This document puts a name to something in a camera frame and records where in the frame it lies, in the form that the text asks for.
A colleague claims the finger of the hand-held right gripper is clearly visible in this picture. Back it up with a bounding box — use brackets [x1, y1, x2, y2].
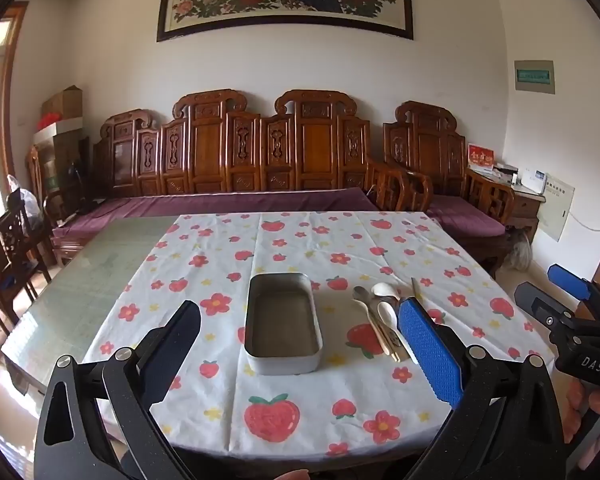
[513, 282, 583, 333]
[547, 263, 600, 313]

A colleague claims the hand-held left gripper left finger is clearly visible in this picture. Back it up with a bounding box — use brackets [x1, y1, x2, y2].
[35, 300, 201, 480]

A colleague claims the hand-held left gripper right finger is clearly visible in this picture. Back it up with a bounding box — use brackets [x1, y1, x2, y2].
[397, 297, 573, 480]

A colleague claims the white plastic spoon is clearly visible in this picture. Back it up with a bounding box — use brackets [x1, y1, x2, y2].
[371, 282, 399, 306]
[377, 301, 420, 364]

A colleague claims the metal spoon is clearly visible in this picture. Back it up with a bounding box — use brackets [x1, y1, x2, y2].
[352, 286, 387, 321]

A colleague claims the rectangular metal tin box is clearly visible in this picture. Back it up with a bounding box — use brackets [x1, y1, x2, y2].
[244, 273, 325, 376]

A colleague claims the brown wooden chopstick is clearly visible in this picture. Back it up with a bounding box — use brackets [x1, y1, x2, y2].
[375, 305, 401, 364]

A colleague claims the light bamboo chopstick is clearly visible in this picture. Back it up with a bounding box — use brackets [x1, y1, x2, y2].
[369, 302, 394, 357]

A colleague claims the grey fluffy duster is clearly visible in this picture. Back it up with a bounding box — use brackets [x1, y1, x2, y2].
[505, 227, 534, 269]

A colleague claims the wooden side table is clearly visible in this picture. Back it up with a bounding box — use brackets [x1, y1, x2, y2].
[506, 182, 547, 242]

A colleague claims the white box device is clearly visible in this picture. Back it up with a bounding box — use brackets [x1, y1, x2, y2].
[520, 169, 549, 194]

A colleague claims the small purple seat cushion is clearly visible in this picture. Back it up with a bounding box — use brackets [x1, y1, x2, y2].
[426, 193, 507, 237]

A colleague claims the long purple seat cushion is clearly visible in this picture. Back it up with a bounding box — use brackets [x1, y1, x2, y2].
[52, 187, 381, 242]

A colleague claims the strawberry flower print tablecloth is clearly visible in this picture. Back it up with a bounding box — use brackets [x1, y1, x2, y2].
[80, 211, 556, 461]

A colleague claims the red card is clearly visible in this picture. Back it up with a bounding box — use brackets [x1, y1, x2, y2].
[467, 143, 496, 174]

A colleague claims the carved wooden sofa bench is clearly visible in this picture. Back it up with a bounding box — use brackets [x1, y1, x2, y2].
[52, 89, 433, 267]

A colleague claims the carved wooden armchair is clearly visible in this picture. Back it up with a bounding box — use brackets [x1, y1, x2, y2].
[382, 100, 516, 281]

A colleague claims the dark wooden chair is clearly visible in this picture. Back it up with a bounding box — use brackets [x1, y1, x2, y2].
[0, 202, 53, 323]

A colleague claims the clear plastic bag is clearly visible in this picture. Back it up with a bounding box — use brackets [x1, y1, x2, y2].
[6, 175, 42, 222]

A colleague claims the white box with red contents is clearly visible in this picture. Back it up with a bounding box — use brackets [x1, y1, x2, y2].
[32, 119, 84, 150]

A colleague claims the brown cardboard box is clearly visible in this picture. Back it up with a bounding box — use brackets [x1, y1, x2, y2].
[41, 85, 84, 122]

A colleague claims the white wall cable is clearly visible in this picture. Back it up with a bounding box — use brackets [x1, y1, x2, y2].
[567, 209, 600, 234]

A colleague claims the wall electrical panel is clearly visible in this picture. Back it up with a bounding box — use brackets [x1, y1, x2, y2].
[513, 60, 556, 94]

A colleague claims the wooden door frame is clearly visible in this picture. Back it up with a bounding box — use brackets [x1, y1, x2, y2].
[0, 1, 31, 198]

